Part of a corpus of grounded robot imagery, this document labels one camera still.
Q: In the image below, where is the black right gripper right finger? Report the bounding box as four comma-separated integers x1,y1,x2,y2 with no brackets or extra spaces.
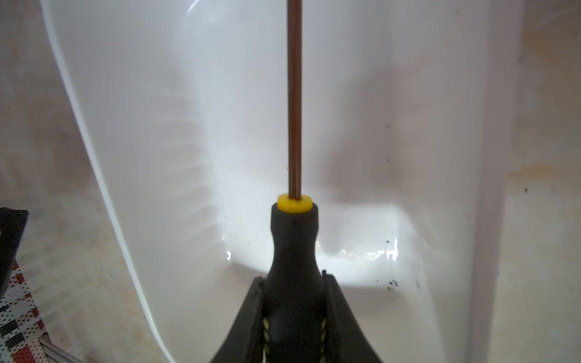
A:
322,271,381,363

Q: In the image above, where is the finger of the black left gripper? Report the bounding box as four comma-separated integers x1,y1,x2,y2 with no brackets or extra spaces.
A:
0,207,29,297

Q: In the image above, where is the white rectangular plastic bin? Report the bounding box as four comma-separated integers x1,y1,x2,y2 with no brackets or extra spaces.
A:
41,1,524,362

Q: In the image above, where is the black yellow screwdriver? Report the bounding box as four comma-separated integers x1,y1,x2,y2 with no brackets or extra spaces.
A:
263,1,326,362

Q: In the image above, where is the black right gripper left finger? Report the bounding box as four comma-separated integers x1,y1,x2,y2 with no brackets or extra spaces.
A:
211,277,265,363

